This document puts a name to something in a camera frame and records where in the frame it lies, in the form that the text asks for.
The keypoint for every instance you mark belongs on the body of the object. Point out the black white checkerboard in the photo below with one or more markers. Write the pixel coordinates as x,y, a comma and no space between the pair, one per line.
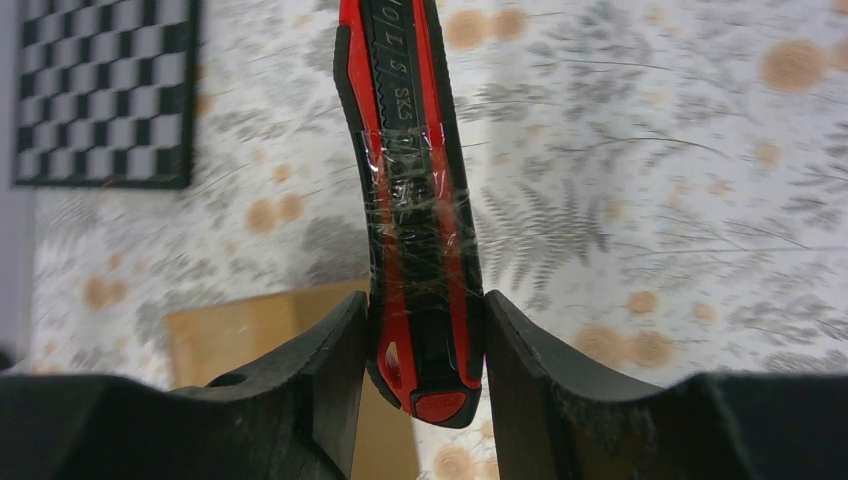
106,94

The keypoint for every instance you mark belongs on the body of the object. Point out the red black utility knife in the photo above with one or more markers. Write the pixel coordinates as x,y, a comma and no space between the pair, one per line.
425,341

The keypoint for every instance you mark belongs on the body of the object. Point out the brown cardboard express box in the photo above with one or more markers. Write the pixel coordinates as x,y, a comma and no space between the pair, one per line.
210,340

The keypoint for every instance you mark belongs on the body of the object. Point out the floral patterned table mat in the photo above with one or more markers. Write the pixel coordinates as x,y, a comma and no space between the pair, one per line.
661,185

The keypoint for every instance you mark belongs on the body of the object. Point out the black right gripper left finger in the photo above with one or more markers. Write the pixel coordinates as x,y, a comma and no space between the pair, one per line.
290,414

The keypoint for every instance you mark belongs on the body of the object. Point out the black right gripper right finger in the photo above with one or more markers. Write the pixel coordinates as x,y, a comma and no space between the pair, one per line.
558,414

